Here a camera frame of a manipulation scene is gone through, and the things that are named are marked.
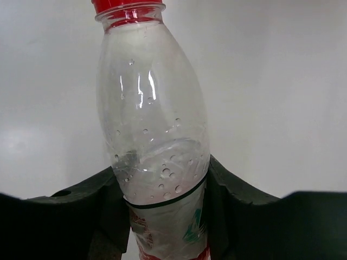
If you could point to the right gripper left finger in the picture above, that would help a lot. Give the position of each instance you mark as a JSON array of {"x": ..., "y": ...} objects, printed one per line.
[{"x": 88, "y": 220}]

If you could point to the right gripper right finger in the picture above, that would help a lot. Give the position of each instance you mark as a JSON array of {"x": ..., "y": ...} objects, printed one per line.
[{"x": 247, "y": 223}]

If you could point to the clear bottle red label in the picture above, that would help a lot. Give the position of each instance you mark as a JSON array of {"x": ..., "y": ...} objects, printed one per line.
[{"x": 153, "y": 118}]

